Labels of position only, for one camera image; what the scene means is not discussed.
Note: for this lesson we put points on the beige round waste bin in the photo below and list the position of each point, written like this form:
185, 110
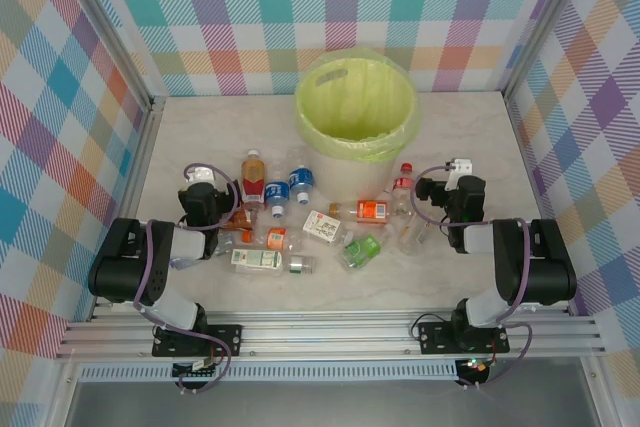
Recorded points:
345, 174

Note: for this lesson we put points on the orange cap orange label bottle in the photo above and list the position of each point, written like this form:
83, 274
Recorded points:
274, 238

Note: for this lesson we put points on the red label cola bottle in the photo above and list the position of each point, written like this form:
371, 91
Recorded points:
403, 186

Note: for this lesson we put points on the bin with yellow-green bag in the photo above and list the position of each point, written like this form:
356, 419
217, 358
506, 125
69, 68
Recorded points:
350, 97

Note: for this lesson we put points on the clear bottle without label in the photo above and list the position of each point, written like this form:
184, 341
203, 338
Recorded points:
415, 237

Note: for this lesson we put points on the orange label clear bottle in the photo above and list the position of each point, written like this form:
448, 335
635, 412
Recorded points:
370, 210

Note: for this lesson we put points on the gold label tea bottle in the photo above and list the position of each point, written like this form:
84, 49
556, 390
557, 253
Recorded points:
252, 182

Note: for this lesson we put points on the silver green label bottle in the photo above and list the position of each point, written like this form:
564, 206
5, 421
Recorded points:
301, 265

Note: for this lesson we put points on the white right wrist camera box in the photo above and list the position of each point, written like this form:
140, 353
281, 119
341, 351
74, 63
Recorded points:
460, 170

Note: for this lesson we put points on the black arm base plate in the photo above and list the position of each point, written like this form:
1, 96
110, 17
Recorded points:
225, 339
435, 337

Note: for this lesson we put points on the crushed clear plastic bottle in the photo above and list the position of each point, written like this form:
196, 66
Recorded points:
227, 243

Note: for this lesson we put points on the white label clear bottle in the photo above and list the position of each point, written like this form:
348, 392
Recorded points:
324, 227

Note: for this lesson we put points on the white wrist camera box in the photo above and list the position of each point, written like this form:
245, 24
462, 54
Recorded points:
203, 174
460, 170

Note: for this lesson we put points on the green label clear bottle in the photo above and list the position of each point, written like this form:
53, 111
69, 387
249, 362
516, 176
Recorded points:
361, 249

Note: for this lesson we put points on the white green label bottle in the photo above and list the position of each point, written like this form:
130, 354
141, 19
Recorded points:
256, 259

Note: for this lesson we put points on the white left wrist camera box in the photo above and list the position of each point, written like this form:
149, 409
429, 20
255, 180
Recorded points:
203, 174

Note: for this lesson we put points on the brown coffee bottle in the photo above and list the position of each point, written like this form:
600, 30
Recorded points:
241, 219

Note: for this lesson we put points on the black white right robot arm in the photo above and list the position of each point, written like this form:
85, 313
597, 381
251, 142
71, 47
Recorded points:
545, 267

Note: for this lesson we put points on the blue label water bottle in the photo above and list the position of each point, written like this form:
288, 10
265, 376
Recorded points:
277, 194
301, 181

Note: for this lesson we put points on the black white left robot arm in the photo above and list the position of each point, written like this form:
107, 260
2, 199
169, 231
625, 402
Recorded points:
120, 267

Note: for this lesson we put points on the aluminium frame post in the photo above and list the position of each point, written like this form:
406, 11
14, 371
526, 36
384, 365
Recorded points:
547, 22
107, 22

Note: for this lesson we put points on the aluminium frame rail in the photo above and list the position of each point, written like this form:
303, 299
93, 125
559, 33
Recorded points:
320, 334

